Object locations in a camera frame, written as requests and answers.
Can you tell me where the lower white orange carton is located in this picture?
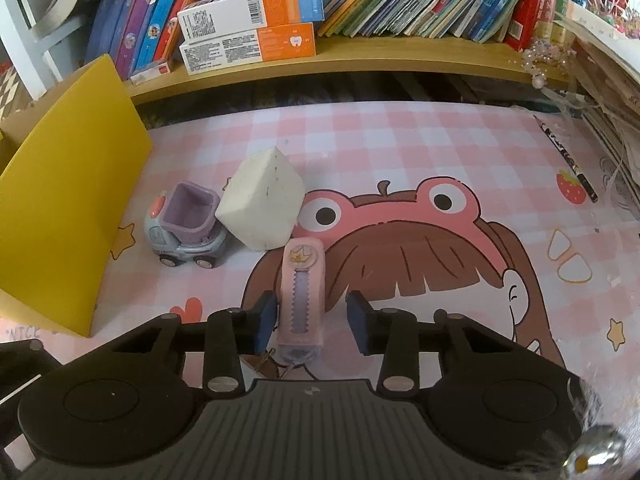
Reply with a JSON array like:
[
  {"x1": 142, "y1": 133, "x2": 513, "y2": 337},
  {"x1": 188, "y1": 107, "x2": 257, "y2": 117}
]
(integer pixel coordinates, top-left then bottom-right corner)
[{"x1": 180, "y1": 23, "x2": 316, "y2": 75}]

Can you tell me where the stack of papers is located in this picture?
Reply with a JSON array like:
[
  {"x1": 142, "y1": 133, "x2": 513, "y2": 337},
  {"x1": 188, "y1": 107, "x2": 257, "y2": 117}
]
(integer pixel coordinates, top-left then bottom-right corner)
[{"x1": 562, "y1": 2, "x2": 639, "y2": 205}]

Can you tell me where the black patterned pencil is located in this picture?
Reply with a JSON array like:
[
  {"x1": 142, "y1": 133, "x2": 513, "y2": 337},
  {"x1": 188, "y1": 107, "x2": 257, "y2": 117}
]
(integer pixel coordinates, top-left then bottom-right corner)
[{"x1": 535, "y1": 116, "x2": 599, "y2": 203}]

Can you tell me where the white orange carton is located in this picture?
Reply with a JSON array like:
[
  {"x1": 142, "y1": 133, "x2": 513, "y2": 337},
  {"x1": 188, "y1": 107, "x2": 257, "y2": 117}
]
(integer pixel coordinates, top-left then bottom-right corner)
[
  {"x1": 180, "y1": 23, "x2": 316, "y2": 75},
  {"x1": 178, "y1": 0, "x2": 324, "y2": 44}
]

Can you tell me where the wooden white bookshelf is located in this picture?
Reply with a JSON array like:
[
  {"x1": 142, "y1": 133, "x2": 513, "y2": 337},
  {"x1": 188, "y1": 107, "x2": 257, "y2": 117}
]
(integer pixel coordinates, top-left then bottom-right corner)
[{"x1": 0, "y1": 0, "x2": 576, "y2": 109}]

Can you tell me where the pink purple correction tape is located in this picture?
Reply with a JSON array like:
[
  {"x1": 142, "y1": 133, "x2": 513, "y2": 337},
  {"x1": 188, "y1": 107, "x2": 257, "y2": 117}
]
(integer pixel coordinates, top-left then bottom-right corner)
[{"x1": 277, "y1": 237, "x2": 326, "y2": 367}]

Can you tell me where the yellow cardboard box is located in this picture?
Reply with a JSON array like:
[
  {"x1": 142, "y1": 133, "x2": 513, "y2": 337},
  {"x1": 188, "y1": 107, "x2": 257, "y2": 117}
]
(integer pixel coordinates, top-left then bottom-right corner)
[{"x1": 1, "y1": 55, "x2": 152, "y2": 337}]

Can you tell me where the white foam cube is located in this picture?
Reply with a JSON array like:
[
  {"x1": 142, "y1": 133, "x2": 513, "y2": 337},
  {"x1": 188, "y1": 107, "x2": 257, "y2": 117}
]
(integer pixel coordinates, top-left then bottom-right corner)
[{"x1": 216, "y1": 148, "x2": 306, "y2": 252}]

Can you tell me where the purple grey toy truck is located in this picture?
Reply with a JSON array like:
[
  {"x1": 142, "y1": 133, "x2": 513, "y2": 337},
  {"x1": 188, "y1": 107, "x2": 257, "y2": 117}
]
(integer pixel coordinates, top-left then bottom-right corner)
[{"x1": 144, "y1": 181, "x2": 230, "y2": 269}]

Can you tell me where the upper white orange carton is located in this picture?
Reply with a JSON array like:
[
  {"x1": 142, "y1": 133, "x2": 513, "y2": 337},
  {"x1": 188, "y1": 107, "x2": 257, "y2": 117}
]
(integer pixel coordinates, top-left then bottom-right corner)
[{"x1": 178, "y1": 0, "x2": 324, "y2": 44}]

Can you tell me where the pink cartoon desk mat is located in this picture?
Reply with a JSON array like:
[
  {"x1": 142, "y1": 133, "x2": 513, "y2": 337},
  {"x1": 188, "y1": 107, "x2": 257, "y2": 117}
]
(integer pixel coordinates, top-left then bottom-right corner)
[{"x1": 1, "y1": 103, "x2": 639, "y2": 440}]

